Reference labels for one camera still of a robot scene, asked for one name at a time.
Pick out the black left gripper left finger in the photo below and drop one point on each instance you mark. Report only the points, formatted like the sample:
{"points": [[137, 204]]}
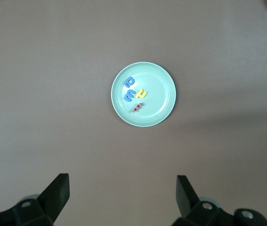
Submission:
{"points": [[55, 195]]}

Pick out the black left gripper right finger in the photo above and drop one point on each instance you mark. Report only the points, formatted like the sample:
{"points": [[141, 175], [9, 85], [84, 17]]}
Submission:
{"points": [[186, 197]]}

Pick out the yellow foam lowercase h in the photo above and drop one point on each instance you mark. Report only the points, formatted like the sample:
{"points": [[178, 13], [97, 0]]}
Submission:
{"points": [[140, 94]]}

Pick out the blue foam lowercase a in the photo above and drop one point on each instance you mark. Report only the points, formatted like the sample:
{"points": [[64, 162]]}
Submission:
{"points": [[126, 82]]}

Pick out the green plate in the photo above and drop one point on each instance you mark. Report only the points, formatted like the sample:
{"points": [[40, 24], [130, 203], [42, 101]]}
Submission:
{"points": [[159, 99]]}

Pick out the blue foam lowercase m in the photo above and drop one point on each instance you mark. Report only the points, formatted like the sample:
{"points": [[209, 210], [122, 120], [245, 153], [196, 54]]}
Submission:
{"points": [[129, 96]]}

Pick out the pink foam lowercase m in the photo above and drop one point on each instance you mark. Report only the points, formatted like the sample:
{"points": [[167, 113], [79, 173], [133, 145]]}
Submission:
{"points": [[137, 107]]}

